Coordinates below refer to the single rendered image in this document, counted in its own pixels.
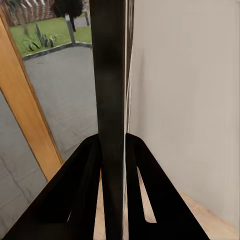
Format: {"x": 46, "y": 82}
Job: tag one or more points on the door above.
{"x": 47, "y": 96}

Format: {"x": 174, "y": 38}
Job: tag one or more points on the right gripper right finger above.
{"x": 174, "y": 220}

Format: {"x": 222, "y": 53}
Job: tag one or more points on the poster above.
{"x": 112, "y": 32}

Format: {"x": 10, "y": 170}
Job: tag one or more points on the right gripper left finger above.
{"x": 66, "y": 208}

